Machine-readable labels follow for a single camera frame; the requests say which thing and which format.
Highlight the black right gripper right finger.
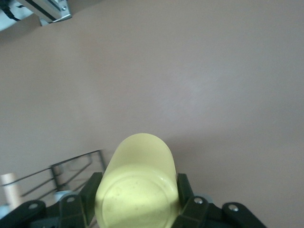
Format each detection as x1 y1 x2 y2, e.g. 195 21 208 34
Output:
173 173 264 228

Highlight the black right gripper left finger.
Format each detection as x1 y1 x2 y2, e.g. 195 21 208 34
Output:
0 172 104 228

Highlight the yellow plastic cup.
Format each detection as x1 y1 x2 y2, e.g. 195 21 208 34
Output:
94 133 178 228

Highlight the black wire cup holder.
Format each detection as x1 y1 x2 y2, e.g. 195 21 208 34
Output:
0 149 107 209

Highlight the aluminium camera mount profile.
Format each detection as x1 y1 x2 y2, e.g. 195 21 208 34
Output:
16 0 72 27

